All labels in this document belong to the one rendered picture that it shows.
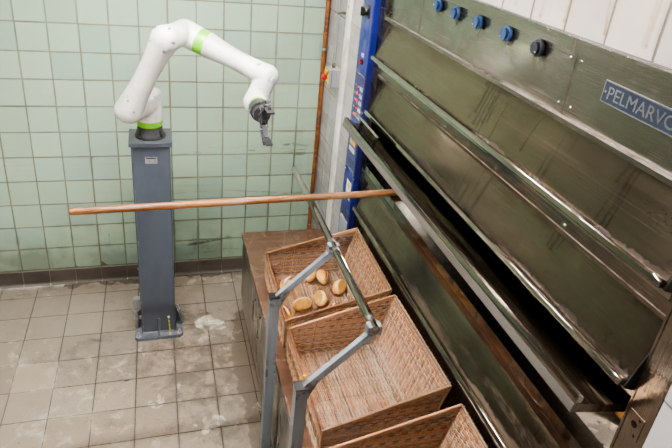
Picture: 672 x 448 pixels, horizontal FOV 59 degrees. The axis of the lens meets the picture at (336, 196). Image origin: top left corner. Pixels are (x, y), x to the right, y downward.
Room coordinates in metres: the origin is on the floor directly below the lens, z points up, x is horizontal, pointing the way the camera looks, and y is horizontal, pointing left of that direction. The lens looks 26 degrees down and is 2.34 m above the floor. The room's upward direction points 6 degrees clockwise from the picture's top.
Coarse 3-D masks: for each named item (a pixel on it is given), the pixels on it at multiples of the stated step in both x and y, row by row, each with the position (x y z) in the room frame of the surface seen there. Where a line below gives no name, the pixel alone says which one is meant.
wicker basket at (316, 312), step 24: (312, 240) 2.58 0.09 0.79; (336, 240) 2.62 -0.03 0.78; (360, 240) 2.56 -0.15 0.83; (288, 264) 2.55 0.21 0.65; (336, 264) 2.62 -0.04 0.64; (360, 264) 2.45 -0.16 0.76; (312, 288) 2.45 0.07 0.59; (360, 288) 2.36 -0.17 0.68; (384, 288) 2.19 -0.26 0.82; (312, 312) 2.03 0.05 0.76
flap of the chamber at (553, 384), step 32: (416, 192) 1.98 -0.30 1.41; (448, 224) 1.76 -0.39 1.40; (448, 256) 1.55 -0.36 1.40; (480, 256) 1.58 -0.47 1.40; (480, 288) 1.37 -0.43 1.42; (512, 288) 1.42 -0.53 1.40; (544, 320) 1.29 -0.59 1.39; (576, 352) 1.17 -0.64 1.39; (576, 384) 1.04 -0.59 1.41; (608, 384) 1.07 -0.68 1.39
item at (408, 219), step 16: (368, 176) 2.66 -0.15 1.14; (400, 208) 2.28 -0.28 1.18; (416, 224) 2.15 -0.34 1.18; (416, 240) 2.08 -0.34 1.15; (432, 240) 2.03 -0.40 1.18; (432, 256) 1.93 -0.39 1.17; (448, 272) 1.81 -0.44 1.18; (464, 288) 1.72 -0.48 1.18; (464, 304) 1.67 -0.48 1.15; (480, 304) 1.63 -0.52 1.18; (480, 320) 1.57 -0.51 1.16; (496, 320) 1.56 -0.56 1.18; (496, 336) 1.48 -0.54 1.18; (512, 352) 1.41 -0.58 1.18; (512, 368) 1.37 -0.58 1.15; (528, 368) 1.34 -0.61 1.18; (528, 384) 1.29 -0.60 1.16; (544, 384) 1.28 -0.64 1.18; (544, 400) 1.22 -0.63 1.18; (560, 416) 1.17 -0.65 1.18; (576, 416) 1.17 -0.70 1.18; (560, 432) 1.14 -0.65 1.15; (576, 432) 1.12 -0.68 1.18
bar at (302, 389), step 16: (304, 192) 2.36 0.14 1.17; (320, 224) 2.08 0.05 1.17; (320, 256) 1.93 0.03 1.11; (336, 256) 1.85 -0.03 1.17; (304, 272) 1.90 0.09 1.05; (288, 288) 1.88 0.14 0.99; (352, 288) 1.66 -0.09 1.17; (272, 304) 1.85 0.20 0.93; (272, 320) 1.85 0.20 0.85; (368, 320) 1.50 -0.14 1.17; (272, 336) 1.85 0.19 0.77; (368, 336) 1.47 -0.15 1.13; (272, 352) 1.85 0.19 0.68; (352, 352) 1.45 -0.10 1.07; (272, 368) 1.85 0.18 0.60; (320, 368) 1.44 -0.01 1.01; (272, 384) 1.85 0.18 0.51; (304, 384) 1.41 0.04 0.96; (272, 400) 1.85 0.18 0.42; (304, 400) 1.40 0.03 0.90; (304, 416) 1.40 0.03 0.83
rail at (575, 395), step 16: (352, 128) 2.54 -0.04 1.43; (368, 144) 2.34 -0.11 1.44; (384, 160) 2.19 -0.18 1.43; (416, 208) 1.81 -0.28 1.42; (432, 224) 1.69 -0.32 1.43; (448, 240) 1.59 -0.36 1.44; (464, 256) 1.51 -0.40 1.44; (496, 304) 1.29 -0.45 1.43; (512, 320) 1.22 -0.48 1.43; (528, 336) 1.16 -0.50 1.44; (544, 352) 1.11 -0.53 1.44; (560, 384) 1.02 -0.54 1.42; (576, 400) 0.97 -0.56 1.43
